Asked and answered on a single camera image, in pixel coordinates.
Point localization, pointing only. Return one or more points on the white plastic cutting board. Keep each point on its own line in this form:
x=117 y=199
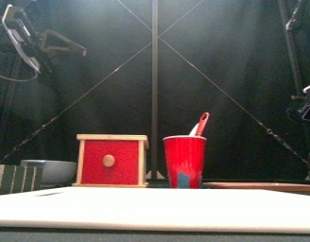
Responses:
x=153 y=211

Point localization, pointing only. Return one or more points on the brown wooden tray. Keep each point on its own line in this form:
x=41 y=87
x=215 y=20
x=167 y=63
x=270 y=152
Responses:
x=262 y=186

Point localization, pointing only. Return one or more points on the red plastic cup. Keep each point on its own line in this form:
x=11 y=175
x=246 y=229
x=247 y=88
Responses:
x=185 y=157

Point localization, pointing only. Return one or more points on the blue tape patch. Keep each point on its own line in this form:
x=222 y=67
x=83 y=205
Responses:
x=183 y=180

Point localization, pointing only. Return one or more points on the grey bowl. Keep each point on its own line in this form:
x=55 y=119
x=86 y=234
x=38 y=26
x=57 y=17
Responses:
x=58 y=171

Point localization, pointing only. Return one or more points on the red wooden drawer box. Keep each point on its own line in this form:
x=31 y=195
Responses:
x=110 y=171

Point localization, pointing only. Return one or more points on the black slanted frame pole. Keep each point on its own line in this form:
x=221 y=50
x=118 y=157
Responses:
x=293 y=53

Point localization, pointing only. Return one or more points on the black vertical frame pole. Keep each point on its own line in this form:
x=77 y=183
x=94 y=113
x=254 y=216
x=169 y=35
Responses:
x=154 y=94

